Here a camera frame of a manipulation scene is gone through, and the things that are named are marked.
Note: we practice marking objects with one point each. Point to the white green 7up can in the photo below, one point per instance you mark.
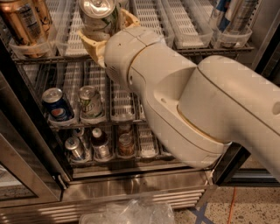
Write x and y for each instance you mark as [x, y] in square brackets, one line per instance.
[90, 102]

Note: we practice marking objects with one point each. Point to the stainless steel fridge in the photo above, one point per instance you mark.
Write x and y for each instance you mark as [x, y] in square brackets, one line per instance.
[151, 173]

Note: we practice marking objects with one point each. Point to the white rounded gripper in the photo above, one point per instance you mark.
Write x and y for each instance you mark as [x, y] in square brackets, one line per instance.
[122, 52]

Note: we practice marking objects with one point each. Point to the blue pepsi can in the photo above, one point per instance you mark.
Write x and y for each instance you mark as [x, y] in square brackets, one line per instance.
[57, 104]

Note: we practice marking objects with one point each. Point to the blue tape cross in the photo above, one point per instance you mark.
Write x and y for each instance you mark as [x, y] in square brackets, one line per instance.
[200, 215]

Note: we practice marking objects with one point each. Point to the white 7up zero can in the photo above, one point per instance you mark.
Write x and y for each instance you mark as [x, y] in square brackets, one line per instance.
[101, 18]

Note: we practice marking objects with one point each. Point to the copper brown can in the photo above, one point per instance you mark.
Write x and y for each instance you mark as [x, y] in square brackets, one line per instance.
[126, 145]

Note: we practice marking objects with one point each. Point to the dark bottle white cap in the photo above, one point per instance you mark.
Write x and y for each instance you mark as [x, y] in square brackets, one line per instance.
[100, 143]

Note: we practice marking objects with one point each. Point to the blue silver tall can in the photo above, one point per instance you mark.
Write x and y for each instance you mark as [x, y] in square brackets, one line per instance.
[229, 22]

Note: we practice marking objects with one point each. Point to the silver can bottom shelf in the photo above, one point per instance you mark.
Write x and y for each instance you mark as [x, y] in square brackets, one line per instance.
[73, 144]

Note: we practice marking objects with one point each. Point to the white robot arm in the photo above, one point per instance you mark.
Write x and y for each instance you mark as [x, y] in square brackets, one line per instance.
[195, 110]

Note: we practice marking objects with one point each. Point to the gold can top shelf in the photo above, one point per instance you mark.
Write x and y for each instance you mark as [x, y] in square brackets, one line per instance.
[30, 25]

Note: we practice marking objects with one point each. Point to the glass fridge door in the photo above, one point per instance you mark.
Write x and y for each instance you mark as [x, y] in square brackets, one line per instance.
[30, 170]

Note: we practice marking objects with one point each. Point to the clear plastic bag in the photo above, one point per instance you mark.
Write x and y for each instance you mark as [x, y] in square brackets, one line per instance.
[134, 212]

